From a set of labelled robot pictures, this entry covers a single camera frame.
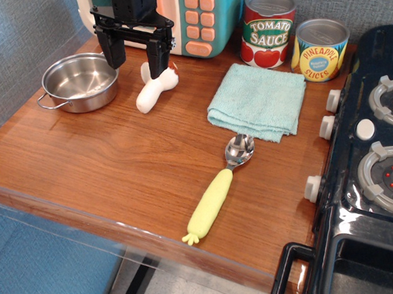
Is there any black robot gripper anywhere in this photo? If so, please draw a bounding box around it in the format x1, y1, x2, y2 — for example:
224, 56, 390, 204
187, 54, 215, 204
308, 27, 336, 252
90, 0, 174, 79

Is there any spoon with yellow handle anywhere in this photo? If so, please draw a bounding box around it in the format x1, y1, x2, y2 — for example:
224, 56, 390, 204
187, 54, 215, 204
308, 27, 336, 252
182, 134, 255, 246

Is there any white toy mushroom brown cap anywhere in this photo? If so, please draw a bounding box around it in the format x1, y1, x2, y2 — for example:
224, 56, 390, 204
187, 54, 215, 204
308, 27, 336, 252
136, 61, 179, 113

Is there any light blue folded cloth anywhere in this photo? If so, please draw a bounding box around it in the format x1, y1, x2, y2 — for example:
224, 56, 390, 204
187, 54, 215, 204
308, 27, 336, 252
207, 63, 306, 143

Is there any small steel pot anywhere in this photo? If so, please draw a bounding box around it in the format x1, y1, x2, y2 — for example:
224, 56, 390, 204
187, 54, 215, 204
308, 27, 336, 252
37, 52, 119, 113

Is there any teal toy microwave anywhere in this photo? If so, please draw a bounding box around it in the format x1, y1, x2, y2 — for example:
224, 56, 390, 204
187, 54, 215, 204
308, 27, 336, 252
77, 0, 243, 58

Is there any tomato sauce can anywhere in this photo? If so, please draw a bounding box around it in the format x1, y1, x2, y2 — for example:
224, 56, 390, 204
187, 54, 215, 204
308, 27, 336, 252
240, 0, 297, 69

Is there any pineapple slices can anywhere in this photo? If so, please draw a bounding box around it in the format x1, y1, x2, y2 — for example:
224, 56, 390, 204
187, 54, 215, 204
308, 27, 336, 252
291, 18, 350, 82

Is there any black toy stove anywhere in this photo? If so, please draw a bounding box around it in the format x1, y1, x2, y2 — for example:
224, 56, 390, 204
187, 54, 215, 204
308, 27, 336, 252
271, 24, 393, 294

